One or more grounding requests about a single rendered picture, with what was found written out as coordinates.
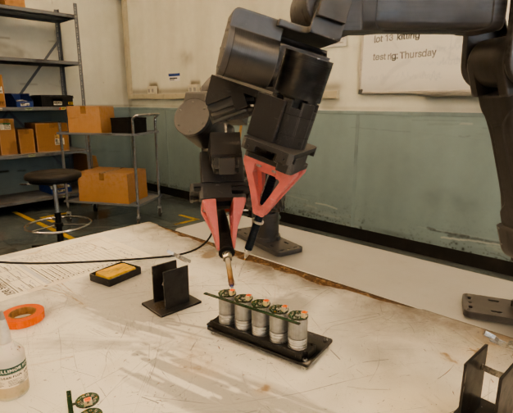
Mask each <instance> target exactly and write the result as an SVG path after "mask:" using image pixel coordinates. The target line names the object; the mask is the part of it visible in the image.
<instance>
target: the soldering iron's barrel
mask: <svg viewBox="0 0 513 413"><path fill-rule="evenodd" d="M222 256H223V261H224V262H225V264H226V269H227V275H228V282H229V286H230V285H231V284H232V285H233V286H234V277H233V271H232V266H231V261H232V252H231V251H224V252H223V253H222Z"/></svg>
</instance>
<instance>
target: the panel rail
mask: <svg viewBox="0 0 513 413"><path fill-rule="evenodd" d="M204 294H205V295H207V296H210V297H214V298H217V299H220V300H222V301H225V302H230V303H233V304H235V305H238V306H242V307H245V308H247V309H250V310H253V311H257V312H260V313H262V314H265V315H269V316H273V317H275V318H278V319H281V320H285V321H287V322H290V323H293V324H296V325H300V324H301V323H300V322H297V321H295V320H294V319H291V320H290V319H288V318H284V317H282V316H279V315H275V313H273V312H272V313H269V312H267V311H263V310H259V309H257V308H256V307H255V306H254V307H251V306H247V305H244V304H242V303H239V302H238V301H236V302H234V301H231V300H229V299H226V298H223V296H216V295H214V294H210V293H204Z"/></svg>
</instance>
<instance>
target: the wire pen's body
mask: <svg viewBox="0 0 513 413"><path fill-rule="evenodd" d="M276 180H277V179H276V178H275V177H274V176H272V175H267V178H266V181H267V182H266V181H265V184H264V187H263V189H262V192H261V196H260V199H261V200H260V204H261V205H263V204H264V202H265V201H266V200H267V198H268V197H269V196H270V195H271V194H272V192H273V189H274V186H275V182H276ZM263 191H264V192H263ZM263 218H264V216H263V217H260V216H257V215H255V217H253V218H252V222H253V223H252V227H251V230H250V233H249V235H248V238H247V242H246V244H245V247H244V248H245V249H246V250H248V251H252V249H253V246H254V243H255V241H256V239H257V235H258V232H259V229H260V227H261V225H263V224H264V221H263Z"/></svg>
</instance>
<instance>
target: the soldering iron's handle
mask: <svg viewBox="0 0 513 413"><path fill-rule="evenodd" d="M217 219H218V228H219V237H220V250H219V256H220V258H222V259H223V256H222V253H223V252H224V251H231V252H232V257H233V256H234V254H235V252H234V249H233V245H232V240H231V235H230V228H229V221H228V218H227V215H226V213H225V210H224V209H220V210H217Z"/></svg>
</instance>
